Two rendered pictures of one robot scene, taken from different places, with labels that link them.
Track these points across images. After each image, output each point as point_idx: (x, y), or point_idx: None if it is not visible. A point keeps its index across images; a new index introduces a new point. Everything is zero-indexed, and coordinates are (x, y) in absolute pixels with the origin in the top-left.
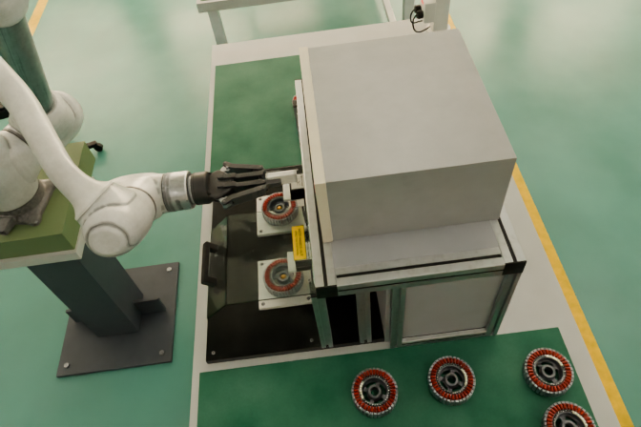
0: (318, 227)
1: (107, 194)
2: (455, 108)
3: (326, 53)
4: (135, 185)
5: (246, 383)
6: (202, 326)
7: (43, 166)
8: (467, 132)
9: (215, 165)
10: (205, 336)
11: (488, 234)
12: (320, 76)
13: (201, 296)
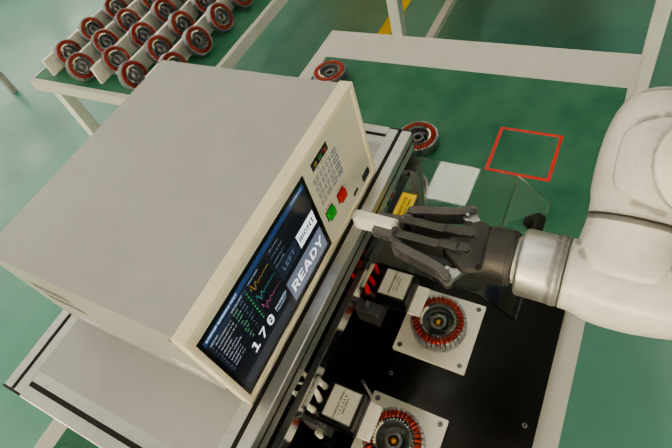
0: (370, 191)
1: (660, 130)
2: (139, 125)
3: (161, 300)
4: (617, 226)
5: None
6: (570, 332)
7: None
8: (163, 94)
9: None
10: (568, 317)
11: None
12: (214, 248)
13: (564, 377)
